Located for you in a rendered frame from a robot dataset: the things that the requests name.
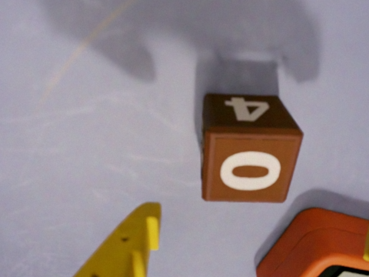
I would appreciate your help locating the brown cube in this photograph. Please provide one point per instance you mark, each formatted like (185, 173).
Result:
(249, 148)

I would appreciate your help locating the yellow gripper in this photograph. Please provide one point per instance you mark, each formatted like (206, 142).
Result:
(126, 251)

